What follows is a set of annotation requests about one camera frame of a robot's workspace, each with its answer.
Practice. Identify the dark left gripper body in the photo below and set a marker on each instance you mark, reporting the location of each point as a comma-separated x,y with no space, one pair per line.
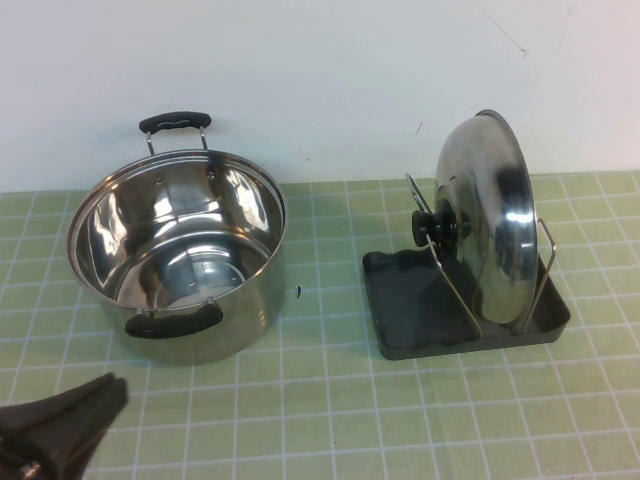
20,455

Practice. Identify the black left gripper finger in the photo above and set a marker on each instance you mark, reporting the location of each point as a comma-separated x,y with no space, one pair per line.
85,435
65,405

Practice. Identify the steel pot lid black knob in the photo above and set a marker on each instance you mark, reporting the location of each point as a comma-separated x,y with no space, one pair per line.
480,200

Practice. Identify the green grid pattern table mat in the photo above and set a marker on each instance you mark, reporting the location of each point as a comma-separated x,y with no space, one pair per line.
350,425

